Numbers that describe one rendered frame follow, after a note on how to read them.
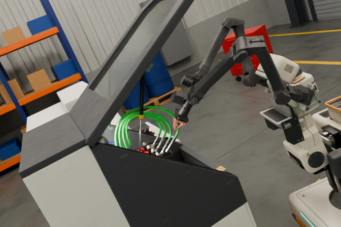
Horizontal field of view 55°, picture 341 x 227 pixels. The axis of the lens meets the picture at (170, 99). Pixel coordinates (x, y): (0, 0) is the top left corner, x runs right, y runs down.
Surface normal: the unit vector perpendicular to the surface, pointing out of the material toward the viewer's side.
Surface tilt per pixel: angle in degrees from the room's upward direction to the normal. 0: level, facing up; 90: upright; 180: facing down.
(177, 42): 90
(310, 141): 90
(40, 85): 90
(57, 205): 90
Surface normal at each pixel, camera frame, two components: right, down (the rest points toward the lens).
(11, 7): 0.38, 0.12
